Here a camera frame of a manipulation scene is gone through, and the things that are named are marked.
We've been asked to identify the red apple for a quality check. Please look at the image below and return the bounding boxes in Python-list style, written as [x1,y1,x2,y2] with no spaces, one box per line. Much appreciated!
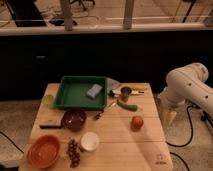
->
[131,116,144,131]

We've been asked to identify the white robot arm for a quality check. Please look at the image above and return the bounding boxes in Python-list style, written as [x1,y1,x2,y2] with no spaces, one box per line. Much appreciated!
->
[159,63,213,117]

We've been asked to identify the metal cup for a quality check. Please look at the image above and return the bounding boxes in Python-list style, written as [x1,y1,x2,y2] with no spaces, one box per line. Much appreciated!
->
[121,87,132,102]

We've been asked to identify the white paper cup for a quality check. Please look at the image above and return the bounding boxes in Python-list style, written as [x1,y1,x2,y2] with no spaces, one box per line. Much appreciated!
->
[80,132,100,152]

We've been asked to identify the small yellow-green cup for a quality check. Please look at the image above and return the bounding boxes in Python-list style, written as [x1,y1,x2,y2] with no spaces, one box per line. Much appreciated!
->
[42,95,54,108]

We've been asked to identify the green cucumber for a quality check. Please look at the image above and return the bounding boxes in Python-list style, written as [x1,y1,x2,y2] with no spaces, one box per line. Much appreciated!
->
[117,100,138,111]

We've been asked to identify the yellow pen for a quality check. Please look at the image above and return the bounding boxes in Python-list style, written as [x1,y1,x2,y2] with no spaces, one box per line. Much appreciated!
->
[131,87,147,91]

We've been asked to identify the white marker pen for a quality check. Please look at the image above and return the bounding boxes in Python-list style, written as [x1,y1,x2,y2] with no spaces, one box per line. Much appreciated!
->
[112,90,145,96]

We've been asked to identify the grey cloth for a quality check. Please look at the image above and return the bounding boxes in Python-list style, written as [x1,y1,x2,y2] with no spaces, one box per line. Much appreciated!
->
[107,78,121,92]

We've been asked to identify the blue-grey sponge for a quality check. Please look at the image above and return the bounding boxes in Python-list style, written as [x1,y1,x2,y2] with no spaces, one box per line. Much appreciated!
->
[86,84,102,99]

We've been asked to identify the dark maroon bowl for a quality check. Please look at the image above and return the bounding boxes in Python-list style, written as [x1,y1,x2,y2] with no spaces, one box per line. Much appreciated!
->
[61,109,87,132]

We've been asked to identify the green plastic tray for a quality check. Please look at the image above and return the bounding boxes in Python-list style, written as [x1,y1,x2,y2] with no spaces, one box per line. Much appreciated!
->
[54,76,107,110]

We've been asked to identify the bunch of dark grapes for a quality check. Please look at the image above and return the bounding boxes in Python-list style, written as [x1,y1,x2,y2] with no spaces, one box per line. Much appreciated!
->
[67,139,80,168]

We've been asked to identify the orange bowl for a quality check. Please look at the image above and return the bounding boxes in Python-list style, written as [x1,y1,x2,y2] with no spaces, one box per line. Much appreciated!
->
[27,135,60,169]

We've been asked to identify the black cable on floor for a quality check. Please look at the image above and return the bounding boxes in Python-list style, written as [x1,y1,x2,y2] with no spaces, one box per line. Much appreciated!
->
[165,105,195,148]

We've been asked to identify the dark-handled screwdriver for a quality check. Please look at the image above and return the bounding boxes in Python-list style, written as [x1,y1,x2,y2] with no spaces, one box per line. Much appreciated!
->
[93,102,116,120]

